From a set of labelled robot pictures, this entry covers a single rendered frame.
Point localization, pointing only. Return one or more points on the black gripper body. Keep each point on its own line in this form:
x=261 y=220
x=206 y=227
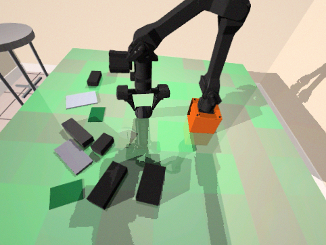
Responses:
x=143 y=85

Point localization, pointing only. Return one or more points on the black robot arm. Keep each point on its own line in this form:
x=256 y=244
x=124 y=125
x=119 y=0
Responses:
x=231 y=15

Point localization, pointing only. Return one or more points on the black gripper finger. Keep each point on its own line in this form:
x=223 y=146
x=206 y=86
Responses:
x=131 y=102
x=156 y=100

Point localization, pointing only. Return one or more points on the white flat rectangular sheet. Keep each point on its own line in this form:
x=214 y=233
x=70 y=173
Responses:
x=81 y=99

